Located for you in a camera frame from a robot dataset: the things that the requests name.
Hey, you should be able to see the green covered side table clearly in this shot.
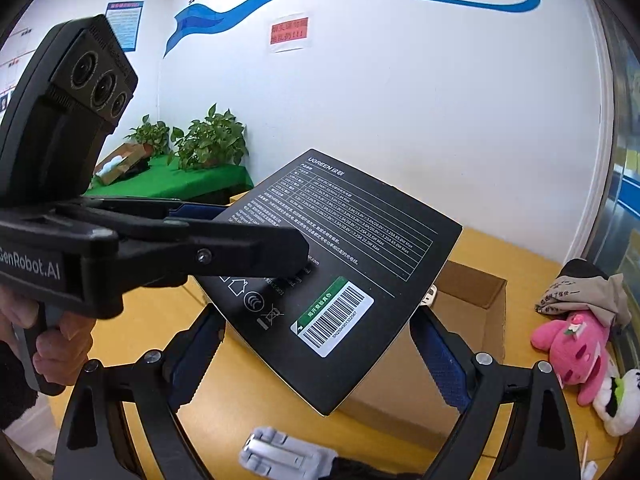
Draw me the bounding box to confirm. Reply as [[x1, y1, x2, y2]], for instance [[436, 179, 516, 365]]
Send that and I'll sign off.
[[82, 154, 255, 206]]

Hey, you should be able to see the red wall notice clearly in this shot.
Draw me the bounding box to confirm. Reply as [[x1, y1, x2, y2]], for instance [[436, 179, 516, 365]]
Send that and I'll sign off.
[[268, 11, 310, 54]]

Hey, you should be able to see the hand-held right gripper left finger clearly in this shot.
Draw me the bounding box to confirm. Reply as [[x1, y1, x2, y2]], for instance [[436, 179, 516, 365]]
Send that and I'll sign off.
[[52, 305, 227, 480]]

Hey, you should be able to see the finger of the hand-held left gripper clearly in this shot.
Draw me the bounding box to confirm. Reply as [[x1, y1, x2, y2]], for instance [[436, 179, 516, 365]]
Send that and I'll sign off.
[[75, 197, 236, 232], [118, 219, 311, 294]]

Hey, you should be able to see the black product box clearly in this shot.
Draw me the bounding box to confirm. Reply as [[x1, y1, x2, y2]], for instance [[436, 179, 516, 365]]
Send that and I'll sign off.
[[197, 148, 463, 417]]

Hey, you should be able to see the pink plush toy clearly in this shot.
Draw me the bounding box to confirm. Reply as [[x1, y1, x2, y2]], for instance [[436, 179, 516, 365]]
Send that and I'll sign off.
[[530, 310, 621, 407]]

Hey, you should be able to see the cardboard tissue box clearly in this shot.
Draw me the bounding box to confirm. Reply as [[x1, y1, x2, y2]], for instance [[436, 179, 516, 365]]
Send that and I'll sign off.
[[94, 142, 151, 185]]

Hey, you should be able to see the torn cardboard box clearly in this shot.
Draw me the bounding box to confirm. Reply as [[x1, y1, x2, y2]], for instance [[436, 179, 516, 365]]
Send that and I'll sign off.
[[345, 259, 507, 443]]

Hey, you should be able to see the white wall chart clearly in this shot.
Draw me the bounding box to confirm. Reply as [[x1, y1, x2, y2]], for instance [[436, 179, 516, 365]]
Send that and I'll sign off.
[[0, 25, 31, 111]]

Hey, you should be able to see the large potted green plant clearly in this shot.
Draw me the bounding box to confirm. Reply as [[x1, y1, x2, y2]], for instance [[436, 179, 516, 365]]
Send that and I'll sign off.
[[167, 104, 249, 171]]

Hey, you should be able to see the small potted green plant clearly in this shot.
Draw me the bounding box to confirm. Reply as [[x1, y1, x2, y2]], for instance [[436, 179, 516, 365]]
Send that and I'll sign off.
[[124, 115, 171, 158]]

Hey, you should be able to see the light grey folding phone stand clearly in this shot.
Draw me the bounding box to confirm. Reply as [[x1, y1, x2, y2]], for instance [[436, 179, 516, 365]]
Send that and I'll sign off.
[[239, 426, 341, 480]]

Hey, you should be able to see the blue framed wall poster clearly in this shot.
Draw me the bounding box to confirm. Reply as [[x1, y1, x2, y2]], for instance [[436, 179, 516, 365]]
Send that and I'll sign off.
[[106, 1, 145, 53]]

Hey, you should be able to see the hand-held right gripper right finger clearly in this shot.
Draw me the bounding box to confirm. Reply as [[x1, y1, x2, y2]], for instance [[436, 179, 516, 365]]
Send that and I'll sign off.
[[409, 305, 586, 480]]

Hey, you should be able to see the beige and black cloth pouch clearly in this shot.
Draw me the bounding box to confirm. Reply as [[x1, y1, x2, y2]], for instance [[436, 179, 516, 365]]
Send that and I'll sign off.
[[535, 258, 633, 328]]

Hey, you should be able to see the wooden desktop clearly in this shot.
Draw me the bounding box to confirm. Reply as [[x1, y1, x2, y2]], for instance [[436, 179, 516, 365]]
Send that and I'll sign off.
[[15, 190, 626, 480]]

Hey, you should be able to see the white and green plush toy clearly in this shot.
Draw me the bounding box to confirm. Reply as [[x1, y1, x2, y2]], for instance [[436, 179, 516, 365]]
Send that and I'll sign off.
[[595, 369, 640, 437]]

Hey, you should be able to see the person's left hand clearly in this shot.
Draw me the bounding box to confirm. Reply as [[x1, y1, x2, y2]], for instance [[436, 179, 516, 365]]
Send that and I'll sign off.
[[0, 285, 96, 387]]

